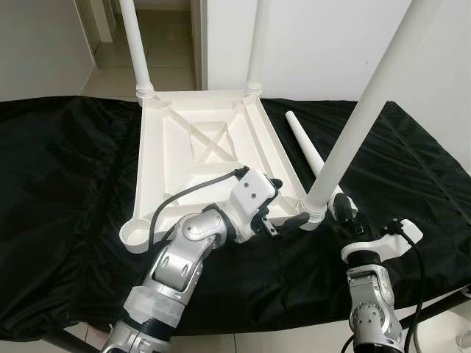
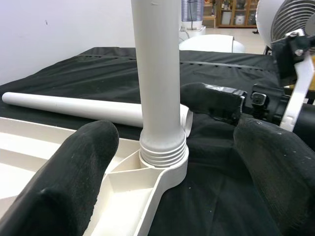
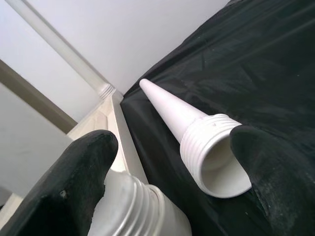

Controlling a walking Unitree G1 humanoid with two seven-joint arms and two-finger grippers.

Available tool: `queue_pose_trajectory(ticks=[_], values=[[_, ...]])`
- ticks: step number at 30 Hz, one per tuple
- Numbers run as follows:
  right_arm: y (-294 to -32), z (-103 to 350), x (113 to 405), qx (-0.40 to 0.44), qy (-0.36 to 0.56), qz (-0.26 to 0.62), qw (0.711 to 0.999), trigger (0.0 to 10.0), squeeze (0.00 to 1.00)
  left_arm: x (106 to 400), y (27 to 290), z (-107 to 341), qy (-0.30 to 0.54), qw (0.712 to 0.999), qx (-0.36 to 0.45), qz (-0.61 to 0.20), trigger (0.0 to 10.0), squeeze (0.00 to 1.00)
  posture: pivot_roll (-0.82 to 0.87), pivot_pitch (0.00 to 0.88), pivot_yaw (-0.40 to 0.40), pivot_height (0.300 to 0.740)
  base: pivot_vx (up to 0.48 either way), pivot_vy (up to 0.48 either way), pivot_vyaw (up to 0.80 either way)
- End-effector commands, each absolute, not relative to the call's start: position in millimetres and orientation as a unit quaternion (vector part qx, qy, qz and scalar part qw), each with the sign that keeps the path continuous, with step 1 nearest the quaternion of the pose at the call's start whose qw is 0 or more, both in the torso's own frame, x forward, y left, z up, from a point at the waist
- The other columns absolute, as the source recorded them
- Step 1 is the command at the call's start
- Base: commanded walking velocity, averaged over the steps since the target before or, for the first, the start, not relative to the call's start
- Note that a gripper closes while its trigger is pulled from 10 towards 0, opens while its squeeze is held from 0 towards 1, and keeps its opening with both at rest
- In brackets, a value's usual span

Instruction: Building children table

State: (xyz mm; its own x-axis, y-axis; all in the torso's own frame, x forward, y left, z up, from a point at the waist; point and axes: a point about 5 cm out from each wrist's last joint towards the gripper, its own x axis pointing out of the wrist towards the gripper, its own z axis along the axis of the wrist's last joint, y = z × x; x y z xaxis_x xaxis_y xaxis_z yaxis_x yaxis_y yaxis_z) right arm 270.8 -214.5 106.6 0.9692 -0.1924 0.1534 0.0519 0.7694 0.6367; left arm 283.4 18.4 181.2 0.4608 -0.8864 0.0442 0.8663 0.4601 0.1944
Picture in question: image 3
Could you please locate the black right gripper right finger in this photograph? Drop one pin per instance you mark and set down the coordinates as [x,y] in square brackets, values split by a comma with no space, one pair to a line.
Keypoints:
[283,184]

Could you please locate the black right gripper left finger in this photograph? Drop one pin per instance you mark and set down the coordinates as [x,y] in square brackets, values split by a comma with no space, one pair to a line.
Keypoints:
[61,186]

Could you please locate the white plastic table top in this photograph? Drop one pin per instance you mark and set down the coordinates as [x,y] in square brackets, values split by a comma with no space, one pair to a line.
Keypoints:
[123,137]

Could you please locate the white plastic table leg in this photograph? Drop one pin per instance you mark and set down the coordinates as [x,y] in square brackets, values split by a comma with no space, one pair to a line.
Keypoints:
[61,44]
[167,108]
[137,214]

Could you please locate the black cloth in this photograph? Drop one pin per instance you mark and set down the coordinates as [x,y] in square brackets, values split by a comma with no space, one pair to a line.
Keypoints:
[246,73]

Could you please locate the door frame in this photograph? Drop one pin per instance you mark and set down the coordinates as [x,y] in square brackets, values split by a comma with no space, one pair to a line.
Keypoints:
[37,98]

